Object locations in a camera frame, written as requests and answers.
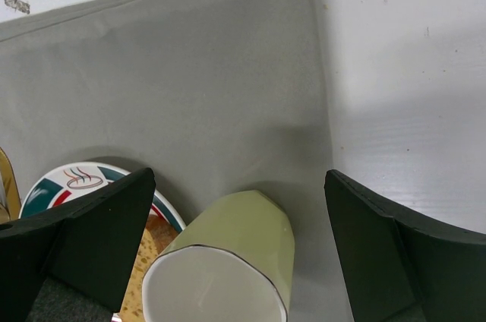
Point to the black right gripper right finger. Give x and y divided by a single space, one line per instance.
400 265

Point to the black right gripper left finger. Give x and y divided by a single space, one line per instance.
73 262

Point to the seeded bread slice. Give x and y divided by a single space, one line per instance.
158 234

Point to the white plate teal red rim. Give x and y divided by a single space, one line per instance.
68 182

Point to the pale green ceramic mug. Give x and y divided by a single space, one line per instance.
234 262

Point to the grey cloth placemat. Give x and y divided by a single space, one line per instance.
216 96

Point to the gold knife green handle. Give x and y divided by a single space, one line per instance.
10 198

